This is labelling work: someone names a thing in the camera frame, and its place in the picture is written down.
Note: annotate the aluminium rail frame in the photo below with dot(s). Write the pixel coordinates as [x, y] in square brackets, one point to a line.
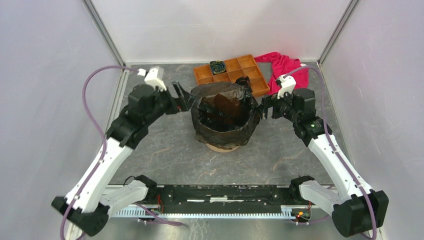
[126, 201]

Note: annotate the orange plastic trash bin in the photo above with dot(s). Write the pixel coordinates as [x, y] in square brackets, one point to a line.
[221, 150]

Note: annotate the rolled bag with yellow-green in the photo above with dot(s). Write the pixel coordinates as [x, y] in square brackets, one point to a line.
[217, 67]

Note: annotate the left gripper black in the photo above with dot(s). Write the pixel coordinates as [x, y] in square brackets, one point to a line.
[185, 100]

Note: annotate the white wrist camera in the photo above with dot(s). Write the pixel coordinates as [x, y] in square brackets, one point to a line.
[287, 84]
[153, 77]

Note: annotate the black trash bag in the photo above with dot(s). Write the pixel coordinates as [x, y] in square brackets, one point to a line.
[224, 114]

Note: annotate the red cloth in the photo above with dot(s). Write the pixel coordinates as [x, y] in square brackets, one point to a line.
[283, 64]

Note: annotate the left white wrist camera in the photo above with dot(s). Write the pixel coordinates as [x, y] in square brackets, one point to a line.
[153, 77]

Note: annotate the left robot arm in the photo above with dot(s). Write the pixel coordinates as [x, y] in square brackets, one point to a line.
[85, 205]

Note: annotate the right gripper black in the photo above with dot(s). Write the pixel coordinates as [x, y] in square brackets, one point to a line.
[269, 101]

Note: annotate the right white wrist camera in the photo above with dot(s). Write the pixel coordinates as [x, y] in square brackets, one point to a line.
[287, 84]

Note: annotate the black rolled bag centre right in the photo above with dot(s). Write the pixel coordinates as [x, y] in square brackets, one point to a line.
[245, 82]

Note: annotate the orange compartment tray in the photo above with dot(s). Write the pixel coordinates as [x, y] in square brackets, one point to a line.
[236, 67]

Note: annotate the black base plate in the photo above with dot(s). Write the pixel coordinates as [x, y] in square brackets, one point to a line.
[223, 199]

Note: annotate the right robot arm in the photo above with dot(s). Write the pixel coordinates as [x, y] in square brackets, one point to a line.
[355, 207]

